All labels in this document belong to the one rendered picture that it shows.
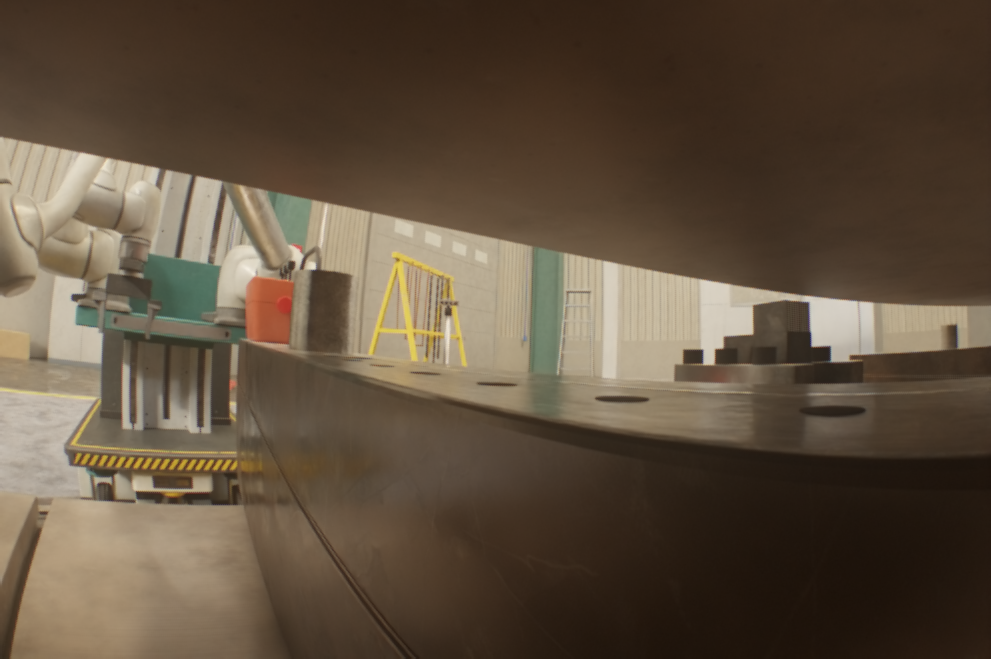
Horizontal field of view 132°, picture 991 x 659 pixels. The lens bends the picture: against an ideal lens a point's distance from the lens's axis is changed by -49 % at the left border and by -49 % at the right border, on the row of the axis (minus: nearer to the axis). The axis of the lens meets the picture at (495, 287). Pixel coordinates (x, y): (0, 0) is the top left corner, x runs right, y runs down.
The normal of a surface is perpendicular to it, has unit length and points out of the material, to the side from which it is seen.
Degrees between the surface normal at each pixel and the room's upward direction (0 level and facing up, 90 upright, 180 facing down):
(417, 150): 180
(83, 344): 90
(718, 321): 90
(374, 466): 90
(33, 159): 90
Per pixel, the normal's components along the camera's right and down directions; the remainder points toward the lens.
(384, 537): -0.80, -0.12
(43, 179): 0.84, -0.04
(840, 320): -0.54, -0.15
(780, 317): -0.97, -0.08
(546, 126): -0.04, 0.99
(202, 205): 0.71, -0.07
